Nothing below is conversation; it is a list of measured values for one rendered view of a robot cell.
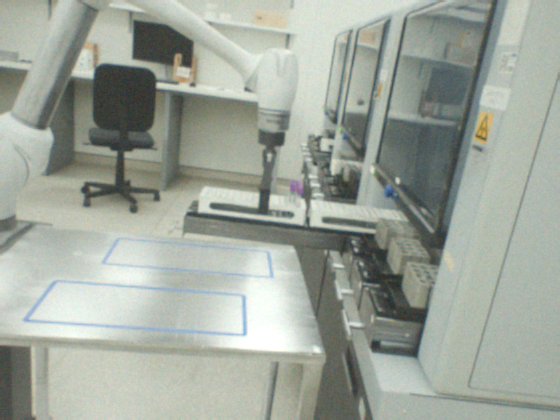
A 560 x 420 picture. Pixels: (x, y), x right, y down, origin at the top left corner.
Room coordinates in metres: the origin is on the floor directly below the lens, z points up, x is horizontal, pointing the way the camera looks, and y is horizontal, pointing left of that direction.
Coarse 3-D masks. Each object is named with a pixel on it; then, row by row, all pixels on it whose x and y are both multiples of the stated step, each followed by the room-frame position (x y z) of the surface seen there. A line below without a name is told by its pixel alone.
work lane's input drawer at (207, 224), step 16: (192, 208) 1.35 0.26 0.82; (176, 224) 1.38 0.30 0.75; (192, 224) 1.31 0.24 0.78; (208, 224) 1.31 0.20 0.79; (224, 224) 1.31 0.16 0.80; (240, 224) 1.32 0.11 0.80; (256, 224) 1.33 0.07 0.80; (272, 224) 1.33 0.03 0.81; (288, 224) 1.33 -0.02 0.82; (304, 224) 1.35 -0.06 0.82; (256, 240) 1.32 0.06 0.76; (272, 240) 1.32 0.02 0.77; (288, 240) 1.32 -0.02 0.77; (304, 240) 1.33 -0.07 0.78; (320, 240) 1.33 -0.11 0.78; (336, 240) 1.33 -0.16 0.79
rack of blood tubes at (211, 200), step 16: (208, 192) 1.38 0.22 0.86; (224, 192) 1.39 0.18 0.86; (240, 192) 1.42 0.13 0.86; (208, 208) 1.33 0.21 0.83; (224, 208) 1.42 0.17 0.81; (240, 208) 1.43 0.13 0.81; (256, 208) 1.43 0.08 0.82; (272, 208) 1.34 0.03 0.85; (288, 208) 1.34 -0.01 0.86; (304, 208) 1.35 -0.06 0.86
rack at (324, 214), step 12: (312, 204) 1.40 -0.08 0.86; (324, 204) 1.42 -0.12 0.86; (336, 204) 1.44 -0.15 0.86; (312, 216) 1.35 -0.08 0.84; (324, 216) 1.44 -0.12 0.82; (336, 216) 1.35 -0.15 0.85; (348, 216) 1.35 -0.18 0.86; (360, 216) 1.35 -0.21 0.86; (372, 216) 1.37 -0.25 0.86; (384, 216) 1.38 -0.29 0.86; (396, 216) 1.39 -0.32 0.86; (336, 228) 1.35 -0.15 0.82; (348, 228) 1.35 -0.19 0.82; (360, 228) 1.35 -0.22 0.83; (372, 228) 1.37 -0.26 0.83
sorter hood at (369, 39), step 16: (368, 32) 2.03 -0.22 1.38; (384, 32) 1.73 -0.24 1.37; (368, 48) 1.97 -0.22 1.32; (352, 64) 2.31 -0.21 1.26; (368, 64) 1.91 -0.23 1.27; (352, 80) 2.23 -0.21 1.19; (368, 80) 1.85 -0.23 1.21; (352, 96) 2.15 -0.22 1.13; (368, 96) 1.79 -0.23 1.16; (352, 112) 2.08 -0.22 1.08; (368, 112) 1.73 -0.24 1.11; (352, 128) 2.01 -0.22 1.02; (352, 144) 1.87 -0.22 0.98
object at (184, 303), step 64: (0, 256) 0.89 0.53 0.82; (64, 256) 0.92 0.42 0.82; (128, 256) 0.96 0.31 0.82; (192, 256) 1.01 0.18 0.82; (256, 256) 1.06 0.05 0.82; (0, 320) 0.67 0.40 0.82; (64, 320) 0.69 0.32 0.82; (128, 320) 0.72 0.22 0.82; (192, 320) 0.75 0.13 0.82; (256, 320) 0.78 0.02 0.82
